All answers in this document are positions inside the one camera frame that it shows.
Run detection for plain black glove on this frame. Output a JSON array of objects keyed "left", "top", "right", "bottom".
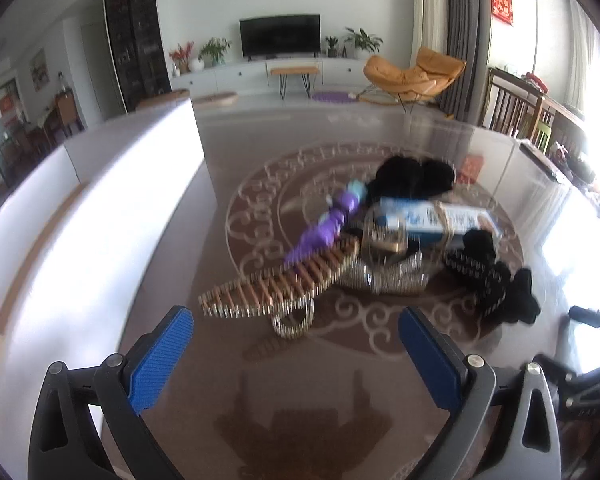
[{"left": 462, "top": 229, "right": 542, "bottom": 326}]

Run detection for patterned brown glass desktop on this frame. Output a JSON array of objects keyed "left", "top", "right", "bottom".
[{"left": 100, "top": 105, "right": 600, "bottom": 480}]

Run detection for blue and white box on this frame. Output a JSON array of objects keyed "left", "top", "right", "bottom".
[{"left": 380, "top": 197, "right": 503, "bottom": 248}]

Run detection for silver rhinestone belt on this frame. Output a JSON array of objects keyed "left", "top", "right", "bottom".
[{"left": 340, "top": 255, "right": 426, "bottom": 296}]

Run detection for grey curtain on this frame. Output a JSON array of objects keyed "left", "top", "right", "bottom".
[{"left": 432, "top": 0, "right": 491, "bottom": 123}]

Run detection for green potted plant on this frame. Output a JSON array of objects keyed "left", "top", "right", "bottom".
[{"left": 198, "top": 37, "right": 232, "bottom": 67}]

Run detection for large leafy potted plant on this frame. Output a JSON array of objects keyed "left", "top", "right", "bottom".
[{"left": 343, "top": 27, "right": 383, "bottom": 58}]

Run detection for red flower plant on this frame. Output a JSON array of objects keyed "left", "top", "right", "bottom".
[{"left": 169, "top": 42, "right": 196, "bottom": 73}]

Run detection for red wall hanging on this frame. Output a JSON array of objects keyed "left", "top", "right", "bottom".
[{"left": 490, "top": 0, "right": 515, "bottom": 26}]

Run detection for dark display cabinet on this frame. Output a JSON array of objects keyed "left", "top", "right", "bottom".
[{"left": 102, "top": 0, "right": 173, "bottom": 113}]

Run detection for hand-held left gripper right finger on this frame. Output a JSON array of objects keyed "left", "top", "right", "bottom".
[{"left": 398, "top": 306, "right": 563, "bottom": 480}]

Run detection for black glove white stitching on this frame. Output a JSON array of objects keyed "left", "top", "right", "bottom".
[{"left": 444, "top": 249, "right": 512, "bottom": 318}]

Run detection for white storage box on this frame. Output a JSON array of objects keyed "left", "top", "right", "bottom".
[{"left": 0, "top": 95, "right": 206, "bottom": 461}]

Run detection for framed wall painting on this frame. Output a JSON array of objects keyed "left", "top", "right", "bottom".
[{"left": 30, "top": 49, "right": 48, "bottom": 91}]

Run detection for black fuzzy hat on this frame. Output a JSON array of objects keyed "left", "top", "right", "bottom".
[{"left": 367, "top": 155, "right": 456, "bottom": 206}]

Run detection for brown wooden chair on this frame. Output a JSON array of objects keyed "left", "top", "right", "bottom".
[{"left": 487, "top": 67, "right": 556, "bottom": 148}]

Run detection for purple toy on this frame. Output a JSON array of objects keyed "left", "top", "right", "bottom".
[{"left": 282, "top": 180, "right": 368, "bottom": 273}]

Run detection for white television cabinet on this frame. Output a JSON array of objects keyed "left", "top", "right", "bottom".
[{"left": 171, "top": 56, "right": 376, "bottom": 96}]

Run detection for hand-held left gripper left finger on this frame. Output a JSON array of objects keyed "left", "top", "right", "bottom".
[{"left": 27, "top": 305, "right": 195, "bottom": 480}]

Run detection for wooden bench black legs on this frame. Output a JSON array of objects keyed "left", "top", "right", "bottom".
[{"left": 271, "top": 66, "right": 320, "bottom": 99}]

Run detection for brown studded belt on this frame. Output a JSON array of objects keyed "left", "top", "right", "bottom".
[{"left": 198, "top": 237, "right": 361, "bottom": 341}]

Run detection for gold wire ring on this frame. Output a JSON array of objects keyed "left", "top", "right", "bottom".
[{"left": 362, "top": 205, "right": 411, "bottom": 266}]

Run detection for black television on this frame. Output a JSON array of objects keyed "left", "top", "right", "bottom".
[{"left": 239, "top": 14, "right": 322, "bottom": 58}]

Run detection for cream covered air conditioner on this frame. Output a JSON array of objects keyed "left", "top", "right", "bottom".
[{"left": 411, "top": 0, "right": 451, "bottom": 73}]

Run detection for orange lounge chair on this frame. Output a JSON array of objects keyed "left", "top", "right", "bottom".
[{"left": 363, "top": 46, "right": 467, "bottom": 113}]

